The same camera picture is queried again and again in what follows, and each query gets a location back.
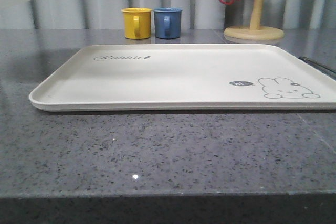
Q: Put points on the silver metal fork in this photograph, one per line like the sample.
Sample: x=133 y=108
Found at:
x=319 y=66

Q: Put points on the yellow enamel mug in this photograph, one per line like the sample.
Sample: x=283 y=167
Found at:
x=137 y=23

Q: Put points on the blue enamel mug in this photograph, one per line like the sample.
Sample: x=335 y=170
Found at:
x=167 y=22

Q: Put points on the beige rabbit print tray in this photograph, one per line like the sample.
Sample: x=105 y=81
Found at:
x=184 y=76

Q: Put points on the wooden mug tree stand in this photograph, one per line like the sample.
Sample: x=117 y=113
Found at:
x=255 y=31

